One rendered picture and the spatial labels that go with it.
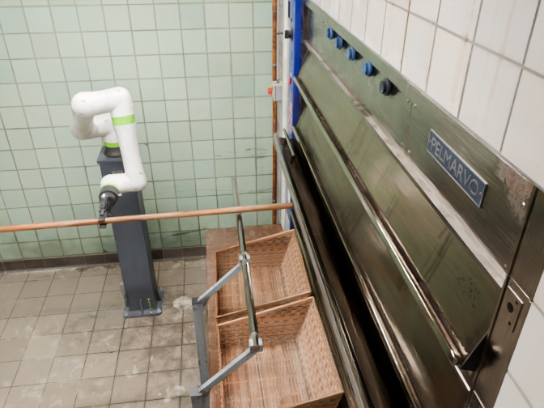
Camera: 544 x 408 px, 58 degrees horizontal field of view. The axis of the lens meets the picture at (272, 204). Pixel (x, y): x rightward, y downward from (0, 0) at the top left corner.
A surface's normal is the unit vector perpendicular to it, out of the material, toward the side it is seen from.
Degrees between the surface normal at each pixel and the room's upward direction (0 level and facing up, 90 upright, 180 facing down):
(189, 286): 0
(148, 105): 90
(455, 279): 70
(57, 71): 90
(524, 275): 90
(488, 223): 90
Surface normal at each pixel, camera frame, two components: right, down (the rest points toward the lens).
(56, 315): 0.00, -0.86
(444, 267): -0.93, -0.23
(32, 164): 0.13, 0.51
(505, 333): -0.99, 0.07
